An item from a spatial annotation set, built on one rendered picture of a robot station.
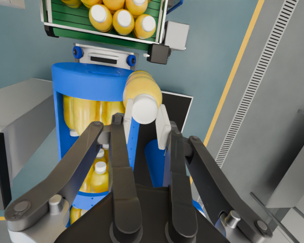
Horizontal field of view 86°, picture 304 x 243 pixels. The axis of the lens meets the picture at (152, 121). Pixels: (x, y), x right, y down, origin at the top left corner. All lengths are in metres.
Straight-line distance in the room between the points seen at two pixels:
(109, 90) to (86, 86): 0.06
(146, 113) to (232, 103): 2.00
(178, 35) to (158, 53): 0.20
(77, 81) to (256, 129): 2.43
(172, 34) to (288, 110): 2.27
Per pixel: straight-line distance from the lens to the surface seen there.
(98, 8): 0.57
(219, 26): 1.95
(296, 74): 2.71
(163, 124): 0.18
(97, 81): 0.44
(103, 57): 0.61
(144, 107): 0.23
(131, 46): 0.77
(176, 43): 0.85
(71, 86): 0.47
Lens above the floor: 1.66
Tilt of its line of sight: 64 degrees down
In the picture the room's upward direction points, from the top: 155 degrees clockwise
